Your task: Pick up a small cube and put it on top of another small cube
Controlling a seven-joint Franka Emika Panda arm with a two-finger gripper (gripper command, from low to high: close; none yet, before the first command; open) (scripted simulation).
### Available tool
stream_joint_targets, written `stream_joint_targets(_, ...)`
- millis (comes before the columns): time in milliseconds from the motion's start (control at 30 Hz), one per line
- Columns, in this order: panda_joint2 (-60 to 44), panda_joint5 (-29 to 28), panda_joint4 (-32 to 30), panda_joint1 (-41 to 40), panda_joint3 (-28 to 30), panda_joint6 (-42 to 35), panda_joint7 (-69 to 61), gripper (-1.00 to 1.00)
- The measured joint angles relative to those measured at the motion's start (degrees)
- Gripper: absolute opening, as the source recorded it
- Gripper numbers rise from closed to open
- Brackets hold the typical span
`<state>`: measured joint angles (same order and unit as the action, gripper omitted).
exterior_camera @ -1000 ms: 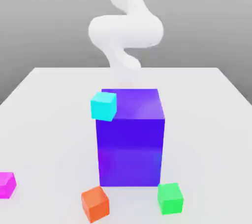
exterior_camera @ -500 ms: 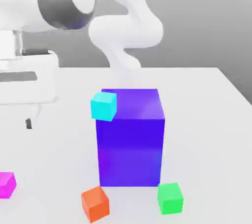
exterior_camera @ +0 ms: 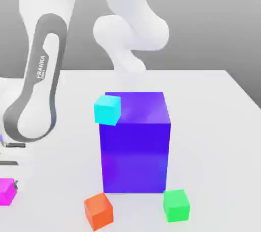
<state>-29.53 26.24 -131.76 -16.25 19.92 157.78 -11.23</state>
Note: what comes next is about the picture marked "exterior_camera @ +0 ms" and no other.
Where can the small magenta cube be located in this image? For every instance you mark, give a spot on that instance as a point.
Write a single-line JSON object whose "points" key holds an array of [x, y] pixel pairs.
{"points": [[6, 193]]}

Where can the large purple box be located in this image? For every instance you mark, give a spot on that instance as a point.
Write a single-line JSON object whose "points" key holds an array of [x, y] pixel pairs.
{"points": [[134, 154]]}

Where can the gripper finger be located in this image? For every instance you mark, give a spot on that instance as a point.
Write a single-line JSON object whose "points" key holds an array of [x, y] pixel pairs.
{"points": [[15, 185]]}

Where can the small cyan cube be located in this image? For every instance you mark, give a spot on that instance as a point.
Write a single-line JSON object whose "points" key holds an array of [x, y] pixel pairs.
{"points": [[107, 110]]}

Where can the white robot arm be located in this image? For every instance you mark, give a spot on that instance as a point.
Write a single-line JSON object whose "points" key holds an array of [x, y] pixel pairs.
{"points": [[126, 11]]}

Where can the small green cube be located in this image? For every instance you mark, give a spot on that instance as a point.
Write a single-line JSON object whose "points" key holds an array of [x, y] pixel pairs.
{"points": [[176, 205]]}

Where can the small orange cube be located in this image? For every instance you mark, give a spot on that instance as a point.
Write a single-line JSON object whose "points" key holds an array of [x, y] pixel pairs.
{"points": [[98, 211]]}

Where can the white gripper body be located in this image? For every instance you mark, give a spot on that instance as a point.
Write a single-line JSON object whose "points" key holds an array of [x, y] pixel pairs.
{"points": [[8, 168]]}

